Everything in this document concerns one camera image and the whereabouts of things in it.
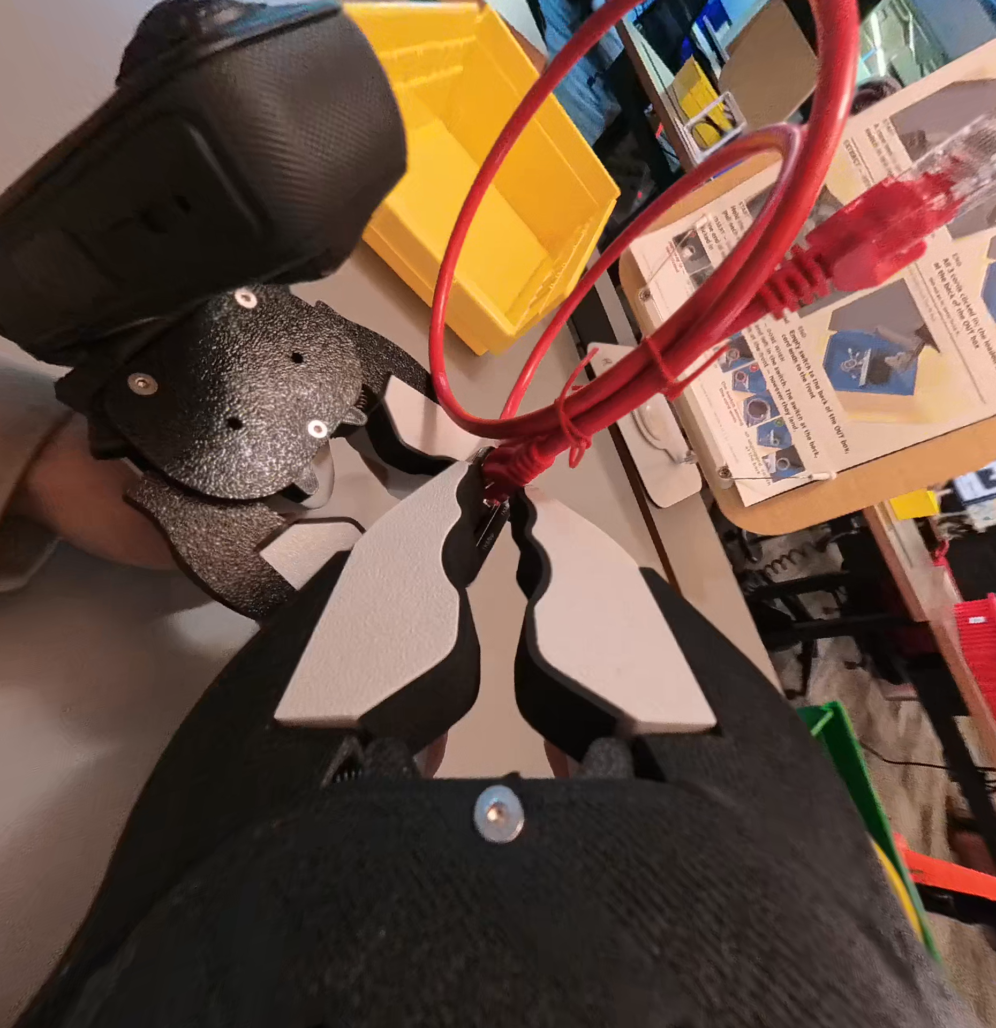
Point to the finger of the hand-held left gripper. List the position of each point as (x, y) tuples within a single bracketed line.
[(313, 550), (414, 417)]

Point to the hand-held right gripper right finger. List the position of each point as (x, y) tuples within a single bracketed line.
[(618, 642)]

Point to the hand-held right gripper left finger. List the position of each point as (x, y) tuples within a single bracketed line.
[(385, 634)]

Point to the person's left hand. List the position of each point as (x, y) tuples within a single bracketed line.
[(96, 506)]

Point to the white board stand base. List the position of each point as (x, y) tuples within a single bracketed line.
[(667, 474)]

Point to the office chair base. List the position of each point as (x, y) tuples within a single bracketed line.
[(803, 594)]

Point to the yellow plastic bin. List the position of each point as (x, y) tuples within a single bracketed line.
[(482, 160)]

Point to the green plastic bin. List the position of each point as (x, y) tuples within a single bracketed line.
[(851, 771)]

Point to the wooden display board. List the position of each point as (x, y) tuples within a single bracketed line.
[(908, 490)]

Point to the printed instruction sheet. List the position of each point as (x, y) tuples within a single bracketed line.
[(867, 385)]

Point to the red plastic bin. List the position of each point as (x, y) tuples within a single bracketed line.
[(992, 658)]

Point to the small wooden board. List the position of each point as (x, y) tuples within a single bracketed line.
[(767, 64)]

